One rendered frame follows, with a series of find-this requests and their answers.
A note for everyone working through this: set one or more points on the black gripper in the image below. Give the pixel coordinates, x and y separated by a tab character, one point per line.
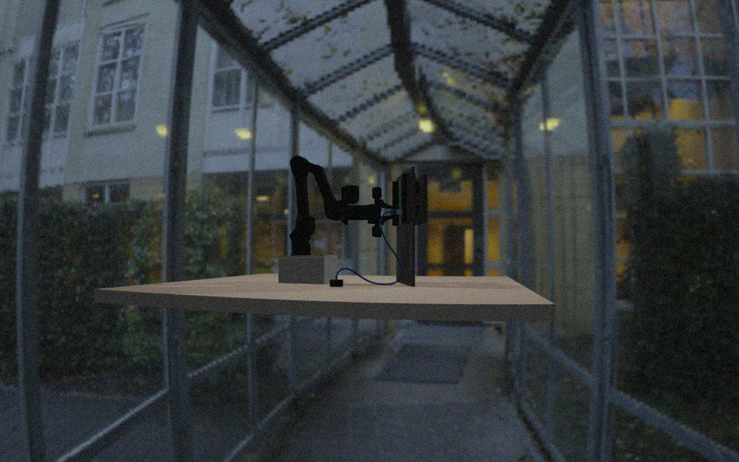
371	212

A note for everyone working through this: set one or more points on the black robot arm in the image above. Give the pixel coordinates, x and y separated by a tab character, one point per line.
334	210

